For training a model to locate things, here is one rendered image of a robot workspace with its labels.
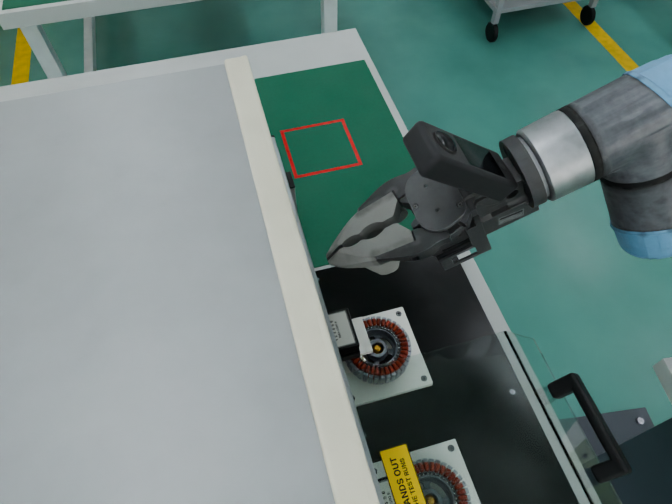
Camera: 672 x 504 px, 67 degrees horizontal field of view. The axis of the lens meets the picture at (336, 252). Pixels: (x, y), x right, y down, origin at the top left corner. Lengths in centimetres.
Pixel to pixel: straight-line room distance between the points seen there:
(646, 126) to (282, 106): 97
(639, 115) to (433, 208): 19
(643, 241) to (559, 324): 137
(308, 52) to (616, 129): 112
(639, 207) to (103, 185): 47
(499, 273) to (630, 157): 149
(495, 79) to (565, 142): 227
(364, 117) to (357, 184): 22
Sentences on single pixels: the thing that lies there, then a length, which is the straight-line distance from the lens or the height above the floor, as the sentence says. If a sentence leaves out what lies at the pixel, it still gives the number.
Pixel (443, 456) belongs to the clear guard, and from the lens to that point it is 57.
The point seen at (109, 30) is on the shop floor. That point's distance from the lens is 322.
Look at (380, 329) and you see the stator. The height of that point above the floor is 81.
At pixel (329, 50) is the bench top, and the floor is 75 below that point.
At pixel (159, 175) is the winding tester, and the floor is 132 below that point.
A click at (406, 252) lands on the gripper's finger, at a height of 122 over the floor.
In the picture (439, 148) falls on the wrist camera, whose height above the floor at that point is 132.
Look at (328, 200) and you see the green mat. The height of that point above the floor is 75.
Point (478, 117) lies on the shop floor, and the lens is 252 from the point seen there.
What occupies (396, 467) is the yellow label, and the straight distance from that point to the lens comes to 56.
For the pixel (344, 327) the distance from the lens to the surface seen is 76.
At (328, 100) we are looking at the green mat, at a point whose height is 75.
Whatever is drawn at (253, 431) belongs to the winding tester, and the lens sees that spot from 30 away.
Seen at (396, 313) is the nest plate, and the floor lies 78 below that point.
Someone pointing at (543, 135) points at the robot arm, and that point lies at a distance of 50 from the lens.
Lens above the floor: 161
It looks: 56 degrees down
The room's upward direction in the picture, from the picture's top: straight up
